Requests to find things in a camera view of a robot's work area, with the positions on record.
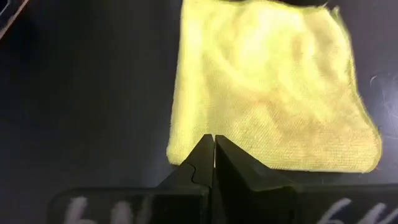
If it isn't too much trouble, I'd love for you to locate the green microfiber towel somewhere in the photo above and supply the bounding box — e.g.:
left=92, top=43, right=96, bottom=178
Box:
left=165, top=0, right=384, bottom=174

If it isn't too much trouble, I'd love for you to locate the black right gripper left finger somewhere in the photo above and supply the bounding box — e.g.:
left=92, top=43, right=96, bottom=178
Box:
left=157, top=134, right=216, bottom=224

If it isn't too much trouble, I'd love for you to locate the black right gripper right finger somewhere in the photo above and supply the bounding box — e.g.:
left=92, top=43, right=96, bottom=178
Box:
left=215, top=134, right=297, bottom=224

